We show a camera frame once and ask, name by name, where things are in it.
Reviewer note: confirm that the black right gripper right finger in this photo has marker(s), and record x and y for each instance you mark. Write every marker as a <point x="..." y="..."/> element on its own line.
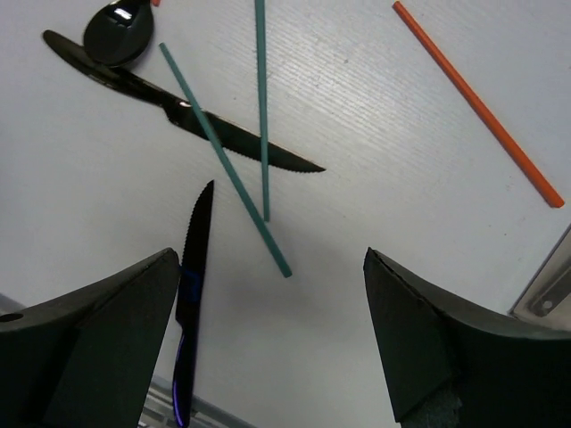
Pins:
<point x="451" y="363"/>

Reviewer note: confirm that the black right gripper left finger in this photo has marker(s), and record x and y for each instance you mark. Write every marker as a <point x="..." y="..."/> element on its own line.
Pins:
<point x="86" y="358"/>

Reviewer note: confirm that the teal chopstick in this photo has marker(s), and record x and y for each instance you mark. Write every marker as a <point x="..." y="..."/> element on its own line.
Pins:
<point x="212" y="136"/>
<point x="259" y="6"/>

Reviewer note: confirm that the black spoon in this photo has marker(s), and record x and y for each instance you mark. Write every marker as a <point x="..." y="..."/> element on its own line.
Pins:
<point x="119" y="32"/>

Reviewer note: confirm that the blue iridescent knife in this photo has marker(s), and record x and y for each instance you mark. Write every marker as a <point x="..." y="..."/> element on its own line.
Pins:
<point x="190" y="287"/>

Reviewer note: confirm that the black knife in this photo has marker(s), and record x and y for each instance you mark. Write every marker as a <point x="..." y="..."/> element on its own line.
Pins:
<point x="178" y="111"/>

